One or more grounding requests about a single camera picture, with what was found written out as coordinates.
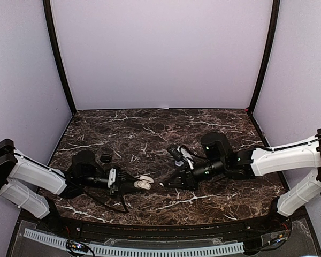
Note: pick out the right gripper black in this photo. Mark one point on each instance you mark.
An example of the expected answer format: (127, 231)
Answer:
(188, 182)

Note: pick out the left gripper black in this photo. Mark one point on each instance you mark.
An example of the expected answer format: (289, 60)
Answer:
(121, 190)

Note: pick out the beige earbud charging case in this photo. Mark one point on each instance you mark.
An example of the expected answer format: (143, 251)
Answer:
(143, 182)

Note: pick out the black earbud charging case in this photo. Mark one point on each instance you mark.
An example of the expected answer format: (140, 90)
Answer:
(106, 158)

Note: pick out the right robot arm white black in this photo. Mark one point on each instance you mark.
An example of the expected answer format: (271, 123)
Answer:
(251, 163)

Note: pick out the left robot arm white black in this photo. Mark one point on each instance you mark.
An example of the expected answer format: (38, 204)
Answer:
(16, 169)

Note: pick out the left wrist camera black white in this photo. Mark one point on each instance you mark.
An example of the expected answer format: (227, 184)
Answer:
(113, 178)

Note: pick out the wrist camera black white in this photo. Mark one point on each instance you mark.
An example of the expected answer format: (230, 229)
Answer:
(113, 178)
(182, 158)

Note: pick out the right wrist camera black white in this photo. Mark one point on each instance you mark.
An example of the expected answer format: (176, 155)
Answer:
(182, 158)

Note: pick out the black front table rail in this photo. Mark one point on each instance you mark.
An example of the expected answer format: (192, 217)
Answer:
(87, 230)

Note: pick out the left circuit board with wires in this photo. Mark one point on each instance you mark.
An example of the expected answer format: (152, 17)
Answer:
(76, 247)

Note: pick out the circuit board with wires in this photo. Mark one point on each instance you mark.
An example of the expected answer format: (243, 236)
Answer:
(277, 239)
(76, 247)

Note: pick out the right circuit board with wires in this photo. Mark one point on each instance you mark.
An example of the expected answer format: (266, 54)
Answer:
(277, 239)

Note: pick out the black frame post left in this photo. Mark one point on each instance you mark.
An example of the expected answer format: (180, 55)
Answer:
(57, 55)

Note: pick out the black frame post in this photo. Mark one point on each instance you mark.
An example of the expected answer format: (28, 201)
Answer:
(57, 55)
(266, 56)

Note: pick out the black frame post right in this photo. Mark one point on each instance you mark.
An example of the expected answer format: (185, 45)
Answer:
(266, 56)

